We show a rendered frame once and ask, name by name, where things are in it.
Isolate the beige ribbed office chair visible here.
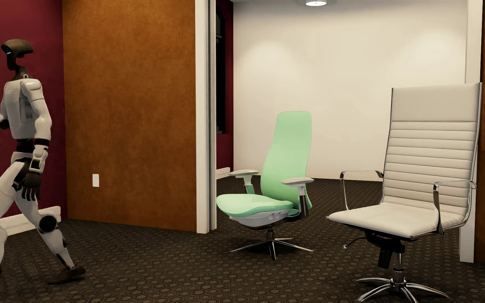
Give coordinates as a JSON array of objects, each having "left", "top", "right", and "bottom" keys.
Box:
[{"left": 327, "top": 82, "right": 483, "bottom": 303}]

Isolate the black robot head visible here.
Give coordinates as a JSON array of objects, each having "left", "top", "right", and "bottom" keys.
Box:
[{"left": 1, "top": 39, "right": 34, "bottom": 81}]

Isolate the white door frame post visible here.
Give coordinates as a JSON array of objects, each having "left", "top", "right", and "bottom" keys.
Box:
[{"left": 195, "top": 0, "right": 217, "bottom": 235}]

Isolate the round ceiling light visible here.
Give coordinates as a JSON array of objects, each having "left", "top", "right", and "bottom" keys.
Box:
[{"left": 296, "top": 0, "right": 337, "bottom": 8}]

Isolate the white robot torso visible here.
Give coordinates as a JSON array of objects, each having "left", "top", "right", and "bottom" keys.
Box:
[{"left": 3, "top": 77, "right": 46, "bottom": 169}]

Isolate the white right robot leg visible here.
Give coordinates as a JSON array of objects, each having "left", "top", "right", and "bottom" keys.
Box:
[{"left": 14, "top": 189, "right": 86, "bottom": 285}]

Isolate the white baseboard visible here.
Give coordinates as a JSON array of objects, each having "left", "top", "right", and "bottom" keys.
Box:
[{"left": 0, "top": 205, "right": 61, "bottom": 246}]

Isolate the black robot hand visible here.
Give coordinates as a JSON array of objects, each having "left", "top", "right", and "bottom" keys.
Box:
[{"left": 20, "top": 170, "right": 43, "bottom": 202}]

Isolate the light green office chair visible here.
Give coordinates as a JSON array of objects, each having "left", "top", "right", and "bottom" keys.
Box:
[{"left": 216, "top": 111, "right": 315, "bottom": 261}]

